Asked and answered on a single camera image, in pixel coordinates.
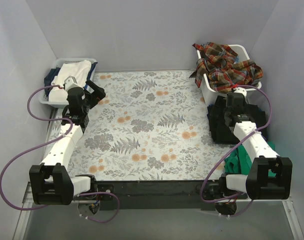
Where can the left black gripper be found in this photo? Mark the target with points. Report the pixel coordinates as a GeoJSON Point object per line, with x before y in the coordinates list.
{"type": "Point", "coordinates": [92, 92]}

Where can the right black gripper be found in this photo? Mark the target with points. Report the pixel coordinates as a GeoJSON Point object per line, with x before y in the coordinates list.
{"type": "Point", "coordinates": [222, 110]}

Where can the plaid long sleeve shirt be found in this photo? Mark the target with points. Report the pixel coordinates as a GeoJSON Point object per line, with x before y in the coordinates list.
{"type": "Point", "coordinates": [224, 70]}

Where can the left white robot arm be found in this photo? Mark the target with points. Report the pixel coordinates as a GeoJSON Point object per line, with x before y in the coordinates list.
{"type": "Point", "coordinates": [50, 181]}

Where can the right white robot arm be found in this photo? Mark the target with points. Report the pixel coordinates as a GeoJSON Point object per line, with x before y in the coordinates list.
{"type": "Point", "coordinates": [269, 177]}

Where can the black folded shirt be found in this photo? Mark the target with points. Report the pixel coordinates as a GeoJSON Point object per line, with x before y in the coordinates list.
{"type": "Point", "coordinates": [221, 134]}

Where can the white folded garment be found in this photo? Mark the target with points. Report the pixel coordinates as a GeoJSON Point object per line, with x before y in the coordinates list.
{"type": "Point", "coordinates": [71, 73]}

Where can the white plastic bin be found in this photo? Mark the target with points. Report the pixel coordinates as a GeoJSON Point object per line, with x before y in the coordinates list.
{"type": "Point", "coordinates": [208, 93]}

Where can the navy blue garment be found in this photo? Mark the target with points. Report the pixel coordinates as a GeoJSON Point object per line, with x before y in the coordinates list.
{"type": "Point", "coordinates": [49, 78]}

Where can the grey perforated basket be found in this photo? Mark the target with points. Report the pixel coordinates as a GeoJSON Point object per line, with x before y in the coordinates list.
{"type": "Point", "coordinates": [43, 96]}

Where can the green shirt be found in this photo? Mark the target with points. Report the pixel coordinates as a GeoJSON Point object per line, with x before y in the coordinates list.
{"type": "Point", "coordinates": [238, 162]}

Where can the floral table mat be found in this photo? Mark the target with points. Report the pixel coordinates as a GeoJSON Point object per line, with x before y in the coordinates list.
{"type": "Point", "coordinates": [151, 125]}

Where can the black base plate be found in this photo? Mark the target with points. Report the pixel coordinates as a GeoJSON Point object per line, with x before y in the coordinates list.
{"type": "Point", "coordinates": [160, 194]}

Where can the aluminium frame rail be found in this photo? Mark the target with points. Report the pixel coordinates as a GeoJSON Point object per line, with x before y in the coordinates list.
{"type": "Point", "coordinates": [240, 219]}

